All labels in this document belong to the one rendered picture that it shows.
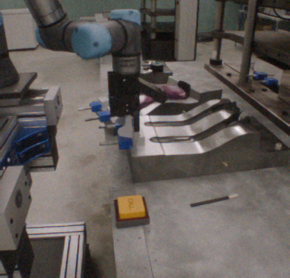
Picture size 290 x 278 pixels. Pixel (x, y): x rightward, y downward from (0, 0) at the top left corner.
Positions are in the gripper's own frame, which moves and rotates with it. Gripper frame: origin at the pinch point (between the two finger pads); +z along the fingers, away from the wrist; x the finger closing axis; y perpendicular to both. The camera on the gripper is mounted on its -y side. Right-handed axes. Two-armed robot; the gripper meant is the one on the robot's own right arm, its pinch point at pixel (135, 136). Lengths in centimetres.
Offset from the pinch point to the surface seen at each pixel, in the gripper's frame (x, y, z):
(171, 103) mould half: -27.8, -17.8, 1.9
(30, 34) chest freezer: -628, 168, 54
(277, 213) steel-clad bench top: 27.5, -32.4, 10.4
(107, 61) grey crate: -342, -2, 61
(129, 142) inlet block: 2.1, 2.0, 0.5
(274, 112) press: -35, -70, 12
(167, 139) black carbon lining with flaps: -0.6, -9.7, 2.2
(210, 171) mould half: 8.4, -21.0, 8.9
